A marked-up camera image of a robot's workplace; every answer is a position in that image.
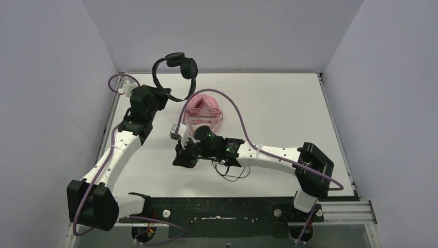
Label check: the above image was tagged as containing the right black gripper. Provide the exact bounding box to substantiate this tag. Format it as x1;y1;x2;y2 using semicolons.
174;136;216;169

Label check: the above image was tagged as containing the pink over-ear headphones with cable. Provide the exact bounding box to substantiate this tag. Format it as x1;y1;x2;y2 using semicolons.
183;94;224;135

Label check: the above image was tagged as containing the black on-ear headphones with cable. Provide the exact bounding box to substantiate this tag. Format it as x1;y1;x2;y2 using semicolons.
152;52;251;183

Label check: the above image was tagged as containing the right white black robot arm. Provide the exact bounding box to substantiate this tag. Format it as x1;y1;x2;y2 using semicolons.
170;125;334;221

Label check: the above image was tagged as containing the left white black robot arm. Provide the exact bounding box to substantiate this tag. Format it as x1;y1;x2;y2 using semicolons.
67;85;171;236

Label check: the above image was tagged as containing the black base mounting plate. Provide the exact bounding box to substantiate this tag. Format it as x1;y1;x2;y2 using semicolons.
84;191;360;240

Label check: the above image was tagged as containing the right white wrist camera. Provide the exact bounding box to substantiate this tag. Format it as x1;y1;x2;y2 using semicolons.
169;123;189;146

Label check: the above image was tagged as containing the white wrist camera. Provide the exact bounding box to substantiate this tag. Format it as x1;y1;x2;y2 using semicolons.
169;123;189;146
116;77;138;98

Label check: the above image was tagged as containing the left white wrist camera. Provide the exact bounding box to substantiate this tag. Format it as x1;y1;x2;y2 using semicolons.
116;77;138;98

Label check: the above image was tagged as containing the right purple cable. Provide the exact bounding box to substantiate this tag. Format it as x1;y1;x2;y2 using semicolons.
176;89;344;248

